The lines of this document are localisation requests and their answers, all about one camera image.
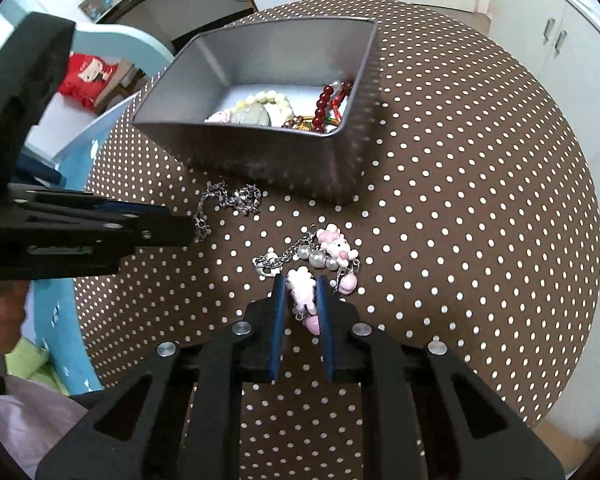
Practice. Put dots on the pink garment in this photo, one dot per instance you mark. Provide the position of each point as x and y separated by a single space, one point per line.
25 425

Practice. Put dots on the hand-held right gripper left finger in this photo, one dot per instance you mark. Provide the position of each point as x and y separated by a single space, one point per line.
277 320

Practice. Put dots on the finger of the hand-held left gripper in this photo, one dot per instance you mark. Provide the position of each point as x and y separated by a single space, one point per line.
165 230
105 202

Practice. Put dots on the silver tin box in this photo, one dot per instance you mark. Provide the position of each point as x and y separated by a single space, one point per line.
260 160

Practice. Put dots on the long white sideboard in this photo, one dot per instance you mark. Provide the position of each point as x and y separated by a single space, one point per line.
530 20

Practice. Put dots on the person's left hand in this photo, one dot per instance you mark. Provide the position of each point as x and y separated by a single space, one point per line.
2 315

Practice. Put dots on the light green cloth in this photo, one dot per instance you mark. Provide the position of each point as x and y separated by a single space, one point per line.
30 360

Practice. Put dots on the round table polka dot cloth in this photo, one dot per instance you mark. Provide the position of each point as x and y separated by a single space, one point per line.
455 210

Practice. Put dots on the pale jade pendant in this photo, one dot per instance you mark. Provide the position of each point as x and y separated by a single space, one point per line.
252 115

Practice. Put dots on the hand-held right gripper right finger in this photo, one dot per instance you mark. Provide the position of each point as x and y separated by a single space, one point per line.
325 325

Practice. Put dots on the light blue bunk bed frame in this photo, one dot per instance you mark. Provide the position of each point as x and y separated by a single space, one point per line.
130 42

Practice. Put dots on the red cartoon print bag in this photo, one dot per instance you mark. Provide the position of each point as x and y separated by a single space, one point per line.
82 77

